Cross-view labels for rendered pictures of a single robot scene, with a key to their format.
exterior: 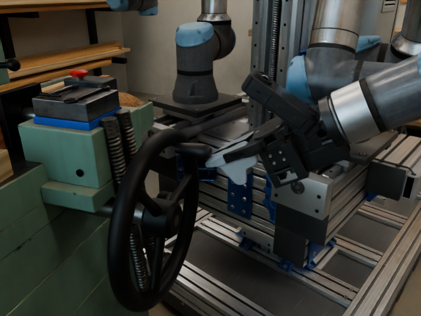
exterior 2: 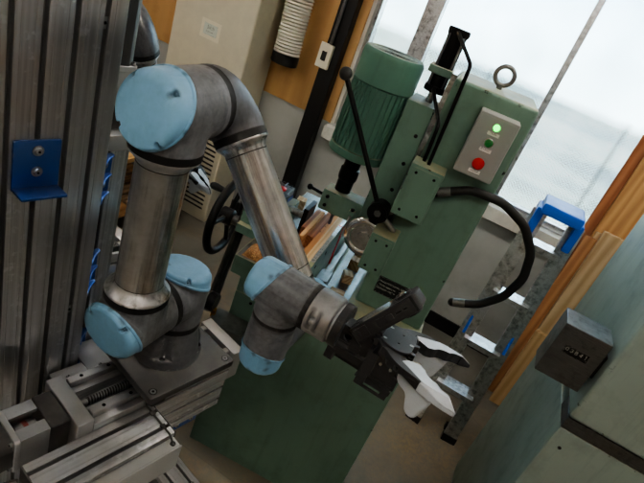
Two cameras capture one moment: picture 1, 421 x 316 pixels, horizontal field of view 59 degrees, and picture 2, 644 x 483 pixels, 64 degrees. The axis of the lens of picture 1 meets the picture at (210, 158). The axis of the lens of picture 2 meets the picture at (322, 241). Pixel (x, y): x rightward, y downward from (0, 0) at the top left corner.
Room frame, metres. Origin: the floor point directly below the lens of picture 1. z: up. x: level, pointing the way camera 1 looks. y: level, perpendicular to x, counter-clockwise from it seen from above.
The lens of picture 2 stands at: (2.09, 0.13, 1.67)
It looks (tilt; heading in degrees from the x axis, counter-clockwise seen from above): 28 degrees down; 170
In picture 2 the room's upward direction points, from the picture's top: 22 degrees clockwise
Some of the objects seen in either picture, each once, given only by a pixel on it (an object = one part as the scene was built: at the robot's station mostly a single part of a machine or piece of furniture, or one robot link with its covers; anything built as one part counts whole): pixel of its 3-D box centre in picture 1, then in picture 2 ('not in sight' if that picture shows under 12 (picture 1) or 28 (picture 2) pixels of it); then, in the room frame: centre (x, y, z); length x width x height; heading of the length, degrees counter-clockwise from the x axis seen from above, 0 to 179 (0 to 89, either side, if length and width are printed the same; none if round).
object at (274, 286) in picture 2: not in sight; (283, 291); (1.43, 0.22, 1.21); 0.11 x 0.08 x 0.09; 63
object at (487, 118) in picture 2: not in sight; (486, 146); (0.85, 0.66, 1.40); 0.10 x 0.06 x 0.16; 71
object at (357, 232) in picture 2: not in sight; (364, 237); (0.77, 0.48, 1.02); 0.12 x 0.03 x 0.12; 71
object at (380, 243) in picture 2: not in sight; (379, 248); (0.82, 0.52, 1.02); 0.09 x 0.07 x 0.12; 161
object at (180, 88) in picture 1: (195, 83); (170, 330); (1.20, 0.05, 0.87); 0.15 x 0.15 x 0.10
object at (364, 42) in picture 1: (352, 66); not in sight; (0.87, -0.33, 0.98); 0.13 x 0.12 x 0.14; 62
